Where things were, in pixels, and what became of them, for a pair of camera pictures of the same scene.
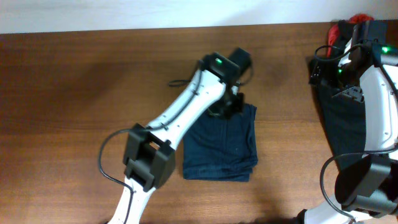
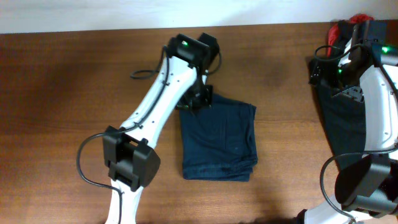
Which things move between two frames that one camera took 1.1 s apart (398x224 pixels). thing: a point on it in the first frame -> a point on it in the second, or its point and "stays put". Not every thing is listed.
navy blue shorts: x=216 y=148 stays put
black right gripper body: x=339 y=78 stays put
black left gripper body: x=229 y=108 -> x=198 y=96
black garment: x=345 y=32 stays put
